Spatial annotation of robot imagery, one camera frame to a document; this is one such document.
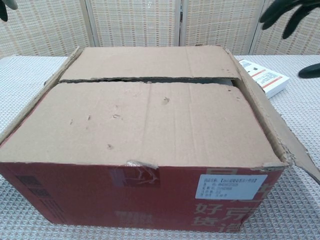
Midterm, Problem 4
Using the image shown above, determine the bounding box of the flat white orange product box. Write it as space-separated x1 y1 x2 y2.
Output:
237 59 291 100

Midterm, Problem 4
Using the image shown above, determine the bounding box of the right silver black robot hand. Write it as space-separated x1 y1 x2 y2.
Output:
259 0 320 79

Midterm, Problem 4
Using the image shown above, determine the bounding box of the red cardboard shipping box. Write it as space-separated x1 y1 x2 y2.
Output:
0 44 320 230

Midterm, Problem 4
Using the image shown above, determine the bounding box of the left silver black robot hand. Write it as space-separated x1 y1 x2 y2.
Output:
0 0 19 22

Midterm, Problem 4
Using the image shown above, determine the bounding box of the woven folding screen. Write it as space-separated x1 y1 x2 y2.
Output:
0 0 320 58

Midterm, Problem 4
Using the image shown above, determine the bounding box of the white woven tablecloth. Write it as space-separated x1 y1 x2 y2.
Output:
0 53 320 240

